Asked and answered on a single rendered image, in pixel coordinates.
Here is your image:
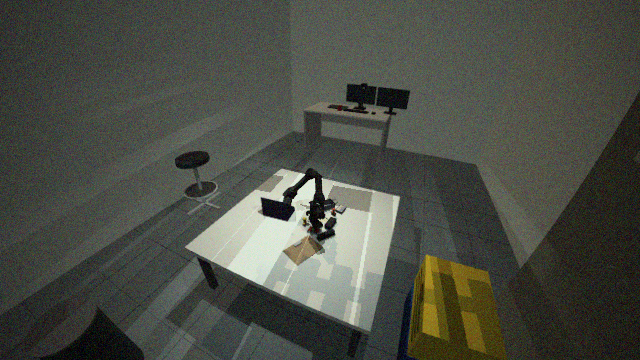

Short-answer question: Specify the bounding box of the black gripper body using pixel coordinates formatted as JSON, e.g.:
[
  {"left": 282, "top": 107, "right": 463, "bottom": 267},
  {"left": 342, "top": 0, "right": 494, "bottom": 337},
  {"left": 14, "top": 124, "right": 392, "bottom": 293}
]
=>
[{"left": 306, "top": 210, "right": 323, "bottom": 229}]

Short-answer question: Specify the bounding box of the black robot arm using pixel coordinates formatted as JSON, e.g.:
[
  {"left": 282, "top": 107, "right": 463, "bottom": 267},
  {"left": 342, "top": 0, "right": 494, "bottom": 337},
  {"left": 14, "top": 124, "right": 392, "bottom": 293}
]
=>
[{"left": 282, "top": 168, "right": 326, "bottom": 219}]

